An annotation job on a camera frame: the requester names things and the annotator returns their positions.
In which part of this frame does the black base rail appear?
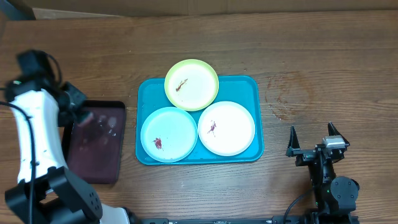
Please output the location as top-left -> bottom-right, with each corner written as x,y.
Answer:
136,215 -> 360,224

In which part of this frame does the black rectangular tray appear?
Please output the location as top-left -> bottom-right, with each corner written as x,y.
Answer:
62,100 -> 126,184

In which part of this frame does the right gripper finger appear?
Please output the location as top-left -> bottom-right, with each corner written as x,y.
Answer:
328,122 -> 349,145
288,126 -> 300,150

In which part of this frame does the teal plastic tray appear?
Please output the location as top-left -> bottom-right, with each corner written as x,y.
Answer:
136,75 -> 264,166

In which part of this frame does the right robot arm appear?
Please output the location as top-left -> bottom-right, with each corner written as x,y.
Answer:
282,123 -> 360,224

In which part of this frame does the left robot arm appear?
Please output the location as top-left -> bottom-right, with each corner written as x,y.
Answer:
2,50 -> 139,223

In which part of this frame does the white plate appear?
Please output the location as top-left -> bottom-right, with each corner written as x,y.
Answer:
198,101 -> 256,156

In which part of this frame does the yellow-green rimmed plate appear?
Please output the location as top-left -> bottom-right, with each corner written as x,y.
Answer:
164,59 -> 219,111

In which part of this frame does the light blue plate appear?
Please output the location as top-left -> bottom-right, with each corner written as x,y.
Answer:
140,107 -> 198,163

